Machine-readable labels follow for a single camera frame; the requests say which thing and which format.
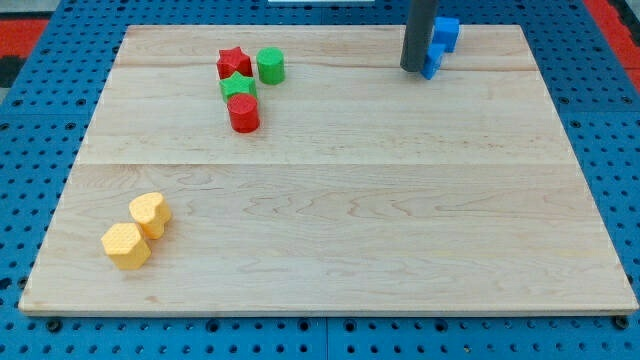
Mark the blue crescent block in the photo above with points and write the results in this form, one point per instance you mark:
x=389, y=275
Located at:
x=433, y=59

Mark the yellow hexagon block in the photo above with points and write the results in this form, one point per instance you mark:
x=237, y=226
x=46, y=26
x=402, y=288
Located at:
x=126, y=246

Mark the red cylinder block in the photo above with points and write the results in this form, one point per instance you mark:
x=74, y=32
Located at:
x=243, y=112

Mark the green star block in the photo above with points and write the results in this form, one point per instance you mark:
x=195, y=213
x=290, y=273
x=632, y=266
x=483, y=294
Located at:
x=235, y=84

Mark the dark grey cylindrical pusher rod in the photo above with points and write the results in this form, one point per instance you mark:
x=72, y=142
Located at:
x=418, y=34

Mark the light wooden board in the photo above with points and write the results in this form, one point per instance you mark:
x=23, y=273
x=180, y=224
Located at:
x=365, y=191

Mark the green cylinder block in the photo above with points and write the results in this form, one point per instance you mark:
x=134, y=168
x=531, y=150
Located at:
x=271, y=68

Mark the yellow heart block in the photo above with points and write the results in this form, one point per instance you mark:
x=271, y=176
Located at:
x=151, y=212

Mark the red star block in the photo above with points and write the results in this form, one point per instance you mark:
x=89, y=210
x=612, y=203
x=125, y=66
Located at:
x=233, y=60

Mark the blue cube block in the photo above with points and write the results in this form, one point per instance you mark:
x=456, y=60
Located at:
x=446, y=32

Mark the blue perforated base panel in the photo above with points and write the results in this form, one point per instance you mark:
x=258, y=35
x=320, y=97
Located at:
x=45, y=114

